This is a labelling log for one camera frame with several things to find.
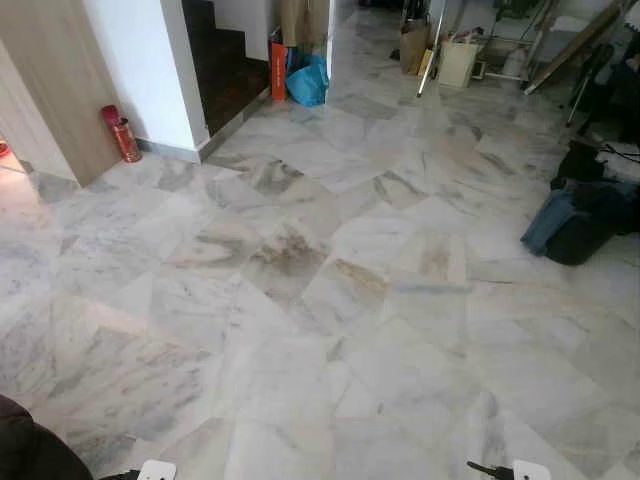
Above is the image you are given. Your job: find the cream tote bag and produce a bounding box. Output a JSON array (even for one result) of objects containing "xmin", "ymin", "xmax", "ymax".
[{"xmin": 437, "ymin": 38, "xmax": 483, "ymax": 89}]

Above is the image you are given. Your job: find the white pole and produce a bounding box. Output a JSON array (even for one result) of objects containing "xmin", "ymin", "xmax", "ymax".
[{"xmin": 416, "ymin": 0, "xmax": 449, "ymax": 99}]

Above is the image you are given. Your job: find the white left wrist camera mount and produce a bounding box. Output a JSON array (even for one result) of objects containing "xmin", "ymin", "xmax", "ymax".
[{"xmin": 137, "ymin": 459, "xmax": 178, "ymax": 480}]

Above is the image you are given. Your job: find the small black bag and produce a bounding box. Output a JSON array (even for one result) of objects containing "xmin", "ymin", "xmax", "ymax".
[{"xmin": 550, "ymin": 140, "xmax": 640, "ymax": 191}]

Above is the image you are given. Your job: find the black folded chair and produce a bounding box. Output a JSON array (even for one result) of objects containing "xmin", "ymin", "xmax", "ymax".
[{"xmin": 568, "ymin": 30, "xmax": 640, "ymax": 136}]

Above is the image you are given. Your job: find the small red fire extinguisher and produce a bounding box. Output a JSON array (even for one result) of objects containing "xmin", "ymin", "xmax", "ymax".
[{"xmin": 100, "ymin": 104, "xmax": 144, "ymax": 164}]

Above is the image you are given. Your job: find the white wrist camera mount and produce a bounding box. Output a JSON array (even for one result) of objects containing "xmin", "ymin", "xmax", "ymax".
[
  {"xmin": 512, "ymin": 459, "xmax": 553, "ymax": 480},
  {"xmin": 137, "ymin": 459, "xmax": 178, "ymax": 480}
]

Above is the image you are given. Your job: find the blue plastic bag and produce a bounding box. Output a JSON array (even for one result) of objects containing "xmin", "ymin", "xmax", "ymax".
[{"xmin": 285, "ymin": 48, "xmax": 331, "ymax": 108}]

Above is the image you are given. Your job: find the black and blue backpack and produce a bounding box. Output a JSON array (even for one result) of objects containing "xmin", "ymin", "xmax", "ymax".
[{"xmin": 520, "ymin": 178, "xmax": 640, "ymax": 267}]

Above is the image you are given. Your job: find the dark wooden staircase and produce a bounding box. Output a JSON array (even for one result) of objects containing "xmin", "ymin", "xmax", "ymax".
[{"xmin": 182, "ymin": 0, "xmax": 273, "ymax": 138}]

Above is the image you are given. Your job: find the light wooden cabinet panel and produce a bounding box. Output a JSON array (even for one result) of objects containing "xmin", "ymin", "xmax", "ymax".
[{"xmin": 0, "ymin": 0, "xmax": 124, "ymax": 188}]

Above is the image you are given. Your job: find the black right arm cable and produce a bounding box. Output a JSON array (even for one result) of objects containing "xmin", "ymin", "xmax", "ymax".
[{"xmin": 467, "ymin": 460, "xmax": 514, "ymax": 480}]

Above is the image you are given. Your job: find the brown paper bag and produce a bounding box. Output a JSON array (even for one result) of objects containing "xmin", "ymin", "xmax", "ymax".
[{"xmin": 399, "ymin": 20, "xmax": 431, "ymax": 77}]

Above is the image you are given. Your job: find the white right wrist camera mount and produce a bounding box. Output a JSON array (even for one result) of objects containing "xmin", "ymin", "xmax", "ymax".
[{"xmin": 512, "ymin": 459, "xmax": 553, "ymax": 480}]

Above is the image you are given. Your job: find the orange red standing box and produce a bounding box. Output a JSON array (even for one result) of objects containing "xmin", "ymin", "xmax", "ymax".
[{"xmin": 270, "ymin": 40, "xmax": 289, "ymax": 103}]

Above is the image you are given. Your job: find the long wooden plank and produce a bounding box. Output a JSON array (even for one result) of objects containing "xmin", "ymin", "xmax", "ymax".
[{"xmin": 522, "ymin": 0, "xmax": 639, "ymax": 96}]

